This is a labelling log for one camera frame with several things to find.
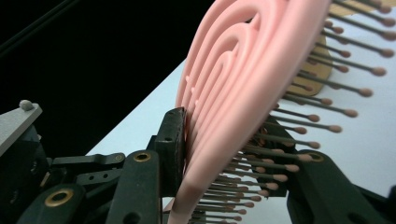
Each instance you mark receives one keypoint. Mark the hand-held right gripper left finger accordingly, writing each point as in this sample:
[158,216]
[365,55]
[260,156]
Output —
[170,149]

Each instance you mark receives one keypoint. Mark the pink hairbrush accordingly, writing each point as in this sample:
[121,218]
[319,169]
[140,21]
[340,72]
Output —
[243,93]

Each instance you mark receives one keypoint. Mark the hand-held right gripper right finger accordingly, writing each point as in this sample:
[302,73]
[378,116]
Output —
[274,137]

